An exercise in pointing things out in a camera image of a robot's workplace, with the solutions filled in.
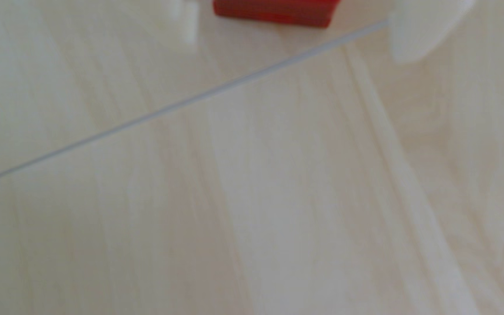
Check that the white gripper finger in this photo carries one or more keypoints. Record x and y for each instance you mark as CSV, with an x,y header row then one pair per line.
x,y
187,19
427,26

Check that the red block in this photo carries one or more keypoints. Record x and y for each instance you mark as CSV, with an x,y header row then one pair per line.
x,y
278,11

